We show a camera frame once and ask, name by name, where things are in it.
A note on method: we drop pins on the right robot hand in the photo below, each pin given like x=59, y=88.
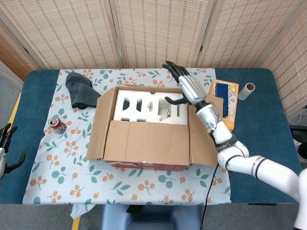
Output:
x=192, y=88

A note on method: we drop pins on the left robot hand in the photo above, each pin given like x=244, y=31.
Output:
x=3, y=153

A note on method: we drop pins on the red cardboard box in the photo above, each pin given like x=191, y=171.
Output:
x=148, y=143

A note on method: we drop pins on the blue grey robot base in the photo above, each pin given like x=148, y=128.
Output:
x=156, y=218

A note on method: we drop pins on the dark blue rectangular case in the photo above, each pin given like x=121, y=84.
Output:
x=221, y=93

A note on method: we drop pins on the yellow tissue box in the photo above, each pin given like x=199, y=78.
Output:
x=233, y=107

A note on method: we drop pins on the white foam packing insert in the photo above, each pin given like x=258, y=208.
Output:
x=144, y=95

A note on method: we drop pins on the cardboard paper tube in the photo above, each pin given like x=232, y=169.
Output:
x=245, y=93

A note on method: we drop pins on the red cartoon drink can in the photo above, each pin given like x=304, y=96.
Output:
x=58, y=125

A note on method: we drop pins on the woven bamboo folding screen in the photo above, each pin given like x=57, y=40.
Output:
x=156, y=31

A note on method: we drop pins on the floral fruit print tablecloth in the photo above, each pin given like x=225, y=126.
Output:
x=72, y=172

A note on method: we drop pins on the dark grey cloth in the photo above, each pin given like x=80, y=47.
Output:
x=81, y=93

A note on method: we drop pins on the black equipment box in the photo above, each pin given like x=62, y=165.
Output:
x=298, y=133

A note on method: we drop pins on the small black flat device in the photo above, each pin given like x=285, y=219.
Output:
x=134, y=210

